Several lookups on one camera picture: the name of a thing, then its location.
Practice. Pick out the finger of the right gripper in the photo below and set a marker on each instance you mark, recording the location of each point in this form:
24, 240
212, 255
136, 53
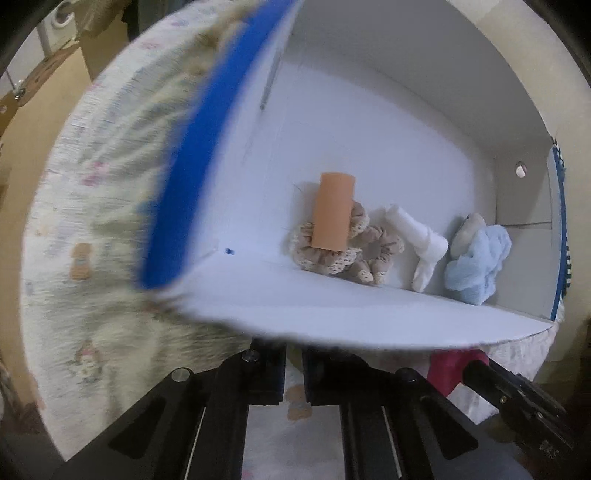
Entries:
503, 388

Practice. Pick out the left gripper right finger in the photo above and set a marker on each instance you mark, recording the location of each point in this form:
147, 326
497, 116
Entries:
398, 426

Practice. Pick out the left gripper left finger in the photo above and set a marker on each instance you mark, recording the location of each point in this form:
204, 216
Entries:
190, 425

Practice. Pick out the pink round toy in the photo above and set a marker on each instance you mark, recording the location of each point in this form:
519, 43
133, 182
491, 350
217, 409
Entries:
446, 368

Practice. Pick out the light blue fluffy scrunchie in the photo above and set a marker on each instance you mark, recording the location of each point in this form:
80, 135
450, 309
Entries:
477, 254

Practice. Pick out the beige lace scrunchie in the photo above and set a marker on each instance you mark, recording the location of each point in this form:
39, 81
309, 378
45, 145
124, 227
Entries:
367, 259

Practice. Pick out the orange cardboard tube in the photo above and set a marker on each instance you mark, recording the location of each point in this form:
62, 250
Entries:
332, 212

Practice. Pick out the patterned white bed sheet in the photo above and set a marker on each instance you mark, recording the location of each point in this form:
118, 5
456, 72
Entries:
95, 343

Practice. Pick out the black white striped cloth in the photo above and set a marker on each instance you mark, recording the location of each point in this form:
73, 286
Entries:
567, 260

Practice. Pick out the blue white cardboard box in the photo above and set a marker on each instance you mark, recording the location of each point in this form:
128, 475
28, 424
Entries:
414, 102

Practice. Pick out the brown door mat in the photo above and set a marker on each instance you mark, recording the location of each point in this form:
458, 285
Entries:
41, 74

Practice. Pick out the white washing machine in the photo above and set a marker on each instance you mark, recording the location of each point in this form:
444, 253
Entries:
58, 28

